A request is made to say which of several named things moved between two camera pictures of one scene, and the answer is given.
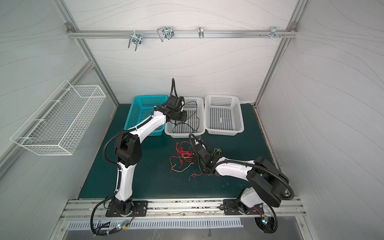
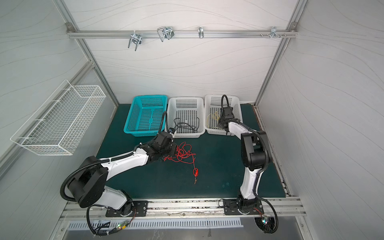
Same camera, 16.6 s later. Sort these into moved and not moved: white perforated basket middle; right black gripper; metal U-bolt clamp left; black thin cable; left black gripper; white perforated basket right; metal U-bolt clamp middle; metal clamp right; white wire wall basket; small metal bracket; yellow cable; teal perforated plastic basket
Moved: yellow cable; black thin cable; left black gripper; right black gripper
Not moved: small metal bracket; metal U-bolt clamp left; metal clamp right; white wire wall basket; metal U-bolt clamp middle; teal perforated plastic basket; white perforated basket middle; white perforated basket right
